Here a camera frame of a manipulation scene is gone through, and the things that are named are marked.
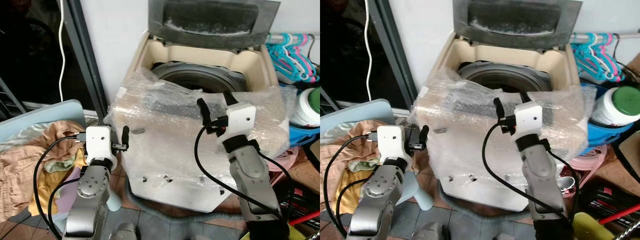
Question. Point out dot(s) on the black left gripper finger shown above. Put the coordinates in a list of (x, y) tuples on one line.
[(125, 136), (424, 135)]

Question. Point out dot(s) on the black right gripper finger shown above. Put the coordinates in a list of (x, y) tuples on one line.
[(229, 99), (499, 109), (525, 99), (203, 110)]

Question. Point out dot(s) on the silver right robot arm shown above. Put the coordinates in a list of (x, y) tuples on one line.
[(542, 175), (255, 180)]

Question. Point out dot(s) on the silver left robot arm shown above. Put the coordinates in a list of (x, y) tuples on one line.
[(375, 200), (90, 197)]

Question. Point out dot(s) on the cream top-loading washing machine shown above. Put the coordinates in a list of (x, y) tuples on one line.
[(480, 170), (175, 165)]

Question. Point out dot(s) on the cyan plastic clothes hanger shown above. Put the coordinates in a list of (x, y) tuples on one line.
[(590, 60), (280, 60)]

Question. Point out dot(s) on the pink plastic clothes hanger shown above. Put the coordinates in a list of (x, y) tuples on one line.
[(305, 60), (612, 60)]

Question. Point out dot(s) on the grey washer drum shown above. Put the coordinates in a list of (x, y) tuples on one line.
[(195, 77), (500, 77)]

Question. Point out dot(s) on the clear bubble wrap sheet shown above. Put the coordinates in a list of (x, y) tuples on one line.
[(165, 135), (465, 140)]

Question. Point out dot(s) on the pale green garment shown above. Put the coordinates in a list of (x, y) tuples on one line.
[(361, 165), (62, 165)]

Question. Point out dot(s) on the tan crumpled garment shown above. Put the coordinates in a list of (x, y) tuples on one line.
[(340, 150), (20, 165)]

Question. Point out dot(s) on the pink plastic basin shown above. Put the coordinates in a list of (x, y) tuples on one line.
[(590, 157), (285, 157)]

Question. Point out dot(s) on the yellow garment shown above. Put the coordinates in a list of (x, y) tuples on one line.
[(47, 187), (350, 185)]

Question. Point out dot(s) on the grey washer lid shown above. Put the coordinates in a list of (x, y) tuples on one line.
[(517, 20), (215, 17)]

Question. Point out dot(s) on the white bottle with green cap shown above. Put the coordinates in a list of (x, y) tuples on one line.
[(617, 107), (309, 107)]

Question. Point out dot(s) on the silver hanging rod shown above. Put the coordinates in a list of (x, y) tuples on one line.
[(580, 37), (280, 36)]

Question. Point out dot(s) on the blue plastic basin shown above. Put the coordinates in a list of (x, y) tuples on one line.
[(302, 136), (607, 135)]

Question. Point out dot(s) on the white cup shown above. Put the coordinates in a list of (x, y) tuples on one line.
[(566, 185)]

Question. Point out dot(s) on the grey robot leg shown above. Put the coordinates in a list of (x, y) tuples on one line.
[(125, 232), (429, 232)]

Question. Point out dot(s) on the brown cardboard box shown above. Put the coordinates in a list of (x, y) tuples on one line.
[(620, 175), (305, 167)]

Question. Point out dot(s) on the black box with red print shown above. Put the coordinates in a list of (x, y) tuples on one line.
[(300, 197), (607, 200)]

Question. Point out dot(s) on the yellow plastic container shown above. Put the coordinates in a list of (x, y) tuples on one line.
[(296, 233), (592, 227)]

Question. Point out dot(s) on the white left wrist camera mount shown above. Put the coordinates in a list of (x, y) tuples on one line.
[(98, 142), (390, 142)]

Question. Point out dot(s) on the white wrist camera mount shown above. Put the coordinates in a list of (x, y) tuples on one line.
[(528, 119), (390, 142), (98, 142), (241, 120)]

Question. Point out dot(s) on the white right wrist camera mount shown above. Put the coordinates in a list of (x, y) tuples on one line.
[(528, 119), (241, 120)]

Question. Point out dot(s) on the dark grey door frame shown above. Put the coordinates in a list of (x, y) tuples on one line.
[(400, 55), (87, 55)]

